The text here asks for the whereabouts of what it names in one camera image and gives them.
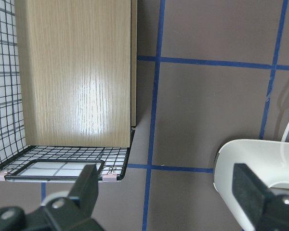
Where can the white two-slot toaster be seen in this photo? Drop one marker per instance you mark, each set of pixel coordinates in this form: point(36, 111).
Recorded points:
point(269, 160)

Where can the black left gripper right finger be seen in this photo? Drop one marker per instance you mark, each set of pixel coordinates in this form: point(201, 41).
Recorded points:
point(266, 209)

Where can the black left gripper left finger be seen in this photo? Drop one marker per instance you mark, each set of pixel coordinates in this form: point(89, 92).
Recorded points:
point(62, 213)

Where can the wire grid wooden shelf box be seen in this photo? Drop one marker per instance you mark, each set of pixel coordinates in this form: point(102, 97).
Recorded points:
point(67, 88)

